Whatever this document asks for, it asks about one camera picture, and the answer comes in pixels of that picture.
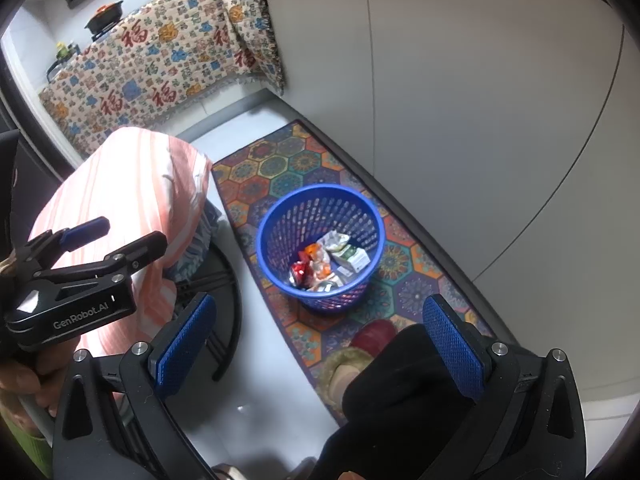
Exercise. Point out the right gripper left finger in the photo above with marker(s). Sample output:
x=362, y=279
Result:
x=153, y=376

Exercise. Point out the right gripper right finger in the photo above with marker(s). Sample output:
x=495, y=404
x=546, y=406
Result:
x=485, y=373

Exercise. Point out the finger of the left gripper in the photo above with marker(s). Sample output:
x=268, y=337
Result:
x=126, y=260
x=51, y=245

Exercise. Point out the white green milk carton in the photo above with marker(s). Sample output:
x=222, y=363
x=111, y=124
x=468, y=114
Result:
x=350, y=261

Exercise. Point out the red snack wrapper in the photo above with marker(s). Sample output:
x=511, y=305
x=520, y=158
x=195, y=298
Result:
x=300, y=274

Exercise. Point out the orange white snack bag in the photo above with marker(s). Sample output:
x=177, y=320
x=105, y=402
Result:
x=320, y=260

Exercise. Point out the white yellow wrapper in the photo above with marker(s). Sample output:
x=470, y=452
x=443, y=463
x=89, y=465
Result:
x=333, y=241

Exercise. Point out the blue plastic trash basket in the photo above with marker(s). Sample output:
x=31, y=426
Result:
x=301, y=218

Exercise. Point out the person's left hand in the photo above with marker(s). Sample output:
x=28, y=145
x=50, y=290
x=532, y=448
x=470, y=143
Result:
x=43, y=382

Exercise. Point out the orange white striped tablecloth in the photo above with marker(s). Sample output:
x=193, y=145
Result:
x=141, y=181

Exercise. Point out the black table base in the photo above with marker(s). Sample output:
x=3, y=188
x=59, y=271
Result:
x=204, y=267

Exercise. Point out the black trouser leg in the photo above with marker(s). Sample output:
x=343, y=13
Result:
x=401, y=412

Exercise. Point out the colourful hexagon floor mat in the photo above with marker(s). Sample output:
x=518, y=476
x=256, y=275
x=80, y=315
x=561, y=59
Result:
x=252, y=179

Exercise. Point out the red fuzzy slipper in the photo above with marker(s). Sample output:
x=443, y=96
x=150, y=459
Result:
x=343, y=366

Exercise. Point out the patterned fu character cloth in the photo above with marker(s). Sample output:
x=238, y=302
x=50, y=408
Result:
x=157, y=60

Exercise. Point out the black pot with food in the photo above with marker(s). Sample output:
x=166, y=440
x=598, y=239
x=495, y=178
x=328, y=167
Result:
x=105, y=17

